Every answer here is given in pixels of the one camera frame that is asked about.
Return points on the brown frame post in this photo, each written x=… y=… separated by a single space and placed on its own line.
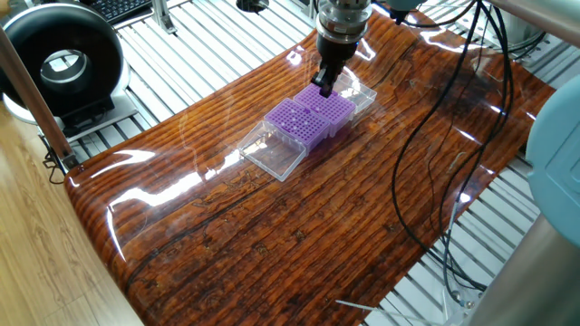
x=31 y=99

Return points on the purple pipette tip box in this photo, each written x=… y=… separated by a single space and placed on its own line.
x=337 y=108
x=277 y=114

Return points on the white zip tie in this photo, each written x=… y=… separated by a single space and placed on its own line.
x=385 y=309

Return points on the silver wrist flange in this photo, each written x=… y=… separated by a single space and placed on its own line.
x=343 y=22

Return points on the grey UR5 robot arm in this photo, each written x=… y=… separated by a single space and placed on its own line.
x=557 y=158

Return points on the wood grain table mat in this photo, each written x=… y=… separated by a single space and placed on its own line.
x=272 y=235

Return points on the black keyboard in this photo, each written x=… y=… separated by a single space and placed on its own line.
x=118 y=9

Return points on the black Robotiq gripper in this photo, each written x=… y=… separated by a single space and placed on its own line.
x=336 y=50

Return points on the white device base plate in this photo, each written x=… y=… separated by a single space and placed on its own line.
x=122 y=106

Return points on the aluminium bracket stand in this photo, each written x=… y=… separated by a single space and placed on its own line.
x=161 y=13

